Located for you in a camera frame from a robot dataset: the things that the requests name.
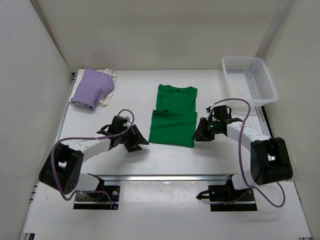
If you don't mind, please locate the cream white t-shirt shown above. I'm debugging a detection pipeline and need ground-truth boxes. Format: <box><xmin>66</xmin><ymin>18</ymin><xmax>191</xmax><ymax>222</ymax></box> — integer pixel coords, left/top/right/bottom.
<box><xmin>70</xmin><ymin>68</ymin><xmax>115</xmax><ymax>110</ymax></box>

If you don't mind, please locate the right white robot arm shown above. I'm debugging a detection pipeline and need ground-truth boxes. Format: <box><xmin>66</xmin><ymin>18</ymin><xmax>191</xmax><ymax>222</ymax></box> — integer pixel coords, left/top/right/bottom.
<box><xmin>192</xmin><ymin>105</ymin><xmax>293</xmax><ymax>191</ymax></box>

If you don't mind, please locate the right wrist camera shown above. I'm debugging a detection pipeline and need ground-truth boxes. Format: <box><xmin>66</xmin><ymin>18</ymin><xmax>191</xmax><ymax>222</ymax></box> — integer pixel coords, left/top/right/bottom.
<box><xmin>205</xmin><ymin>106</ymin><xmax>213</xmax><ymax>114</ymax></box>

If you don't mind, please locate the green t-shirt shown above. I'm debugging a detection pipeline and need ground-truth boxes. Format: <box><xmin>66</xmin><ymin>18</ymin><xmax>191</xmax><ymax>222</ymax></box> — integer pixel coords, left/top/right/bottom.
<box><xmin>148</xmin><ymin>84</ymin><xmax>198</xmax><ymax>148</ymax></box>

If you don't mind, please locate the purple t-shirt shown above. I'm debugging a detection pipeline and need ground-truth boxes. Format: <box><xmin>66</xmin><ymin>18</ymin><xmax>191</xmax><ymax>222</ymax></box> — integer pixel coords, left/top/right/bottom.
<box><xmin>69</xmin><ymin>68</ymin><xmax>117</xmax><ymax>110</ymax></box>

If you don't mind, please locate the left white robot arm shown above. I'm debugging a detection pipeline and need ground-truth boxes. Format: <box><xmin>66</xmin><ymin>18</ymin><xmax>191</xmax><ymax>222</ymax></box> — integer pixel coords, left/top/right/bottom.
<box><xmin>38</xmin><ymin>115</ymin><xmax>149</xmax><ymax>196</ymax></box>

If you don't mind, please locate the white plastic basket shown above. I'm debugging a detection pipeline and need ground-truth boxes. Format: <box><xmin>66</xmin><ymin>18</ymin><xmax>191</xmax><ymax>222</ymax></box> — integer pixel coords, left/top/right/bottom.
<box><xmin>221</xmin><ymin>56</ymin><xmax>278</xmax><ymax>107</ymax></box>

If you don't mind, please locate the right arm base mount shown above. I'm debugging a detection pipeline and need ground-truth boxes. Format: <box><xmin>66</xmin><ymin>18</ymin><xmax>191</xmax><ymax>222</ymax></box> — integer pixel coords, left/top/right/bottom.
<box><xmin>196</xmin><ymin>176</ymin><xmax>258</xmax><ymax>212</ymax></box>

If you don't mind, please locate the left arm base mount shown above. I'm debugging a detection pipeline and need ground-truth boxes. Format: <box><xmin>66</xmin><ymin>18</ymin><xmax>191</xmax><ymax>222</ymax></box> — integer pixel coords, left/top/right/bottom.
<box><xmin>73</xmin><ymin>174</ymin><xmax>121</xmax><ymax>211</ymax></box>

